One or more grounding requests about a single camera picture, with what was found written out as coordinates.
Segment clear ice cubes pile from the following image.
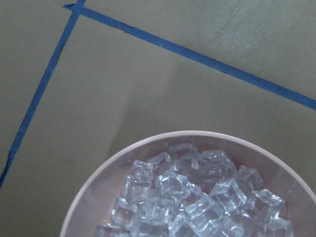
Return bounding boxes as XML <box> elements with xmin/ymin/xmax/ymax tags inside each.
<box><xmin>94</xmin><ymin>143</ymin><xmax>294</xmax><ymax>237</ymax></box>

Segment pink bowl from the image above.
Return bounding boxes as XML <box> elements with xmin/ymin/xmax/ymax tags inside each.
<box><xmin>60</xmin><ymin>130</ymin><xmax>316</xmax><ymax>237</ymax></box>

